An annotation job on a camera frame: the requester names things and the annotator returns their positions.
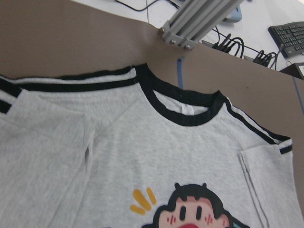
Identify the black keyboard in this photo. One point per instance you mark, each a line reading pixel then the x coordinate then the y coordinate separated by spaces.
pixel 289 38

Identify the grey cartoon print t-shirt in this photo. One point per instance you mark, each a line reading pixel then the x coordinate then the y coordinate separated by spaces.
pixel 124 149

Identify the aluminium frame post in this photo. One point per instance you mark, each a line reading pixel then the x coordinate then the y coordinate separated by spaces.
pixel 194 19

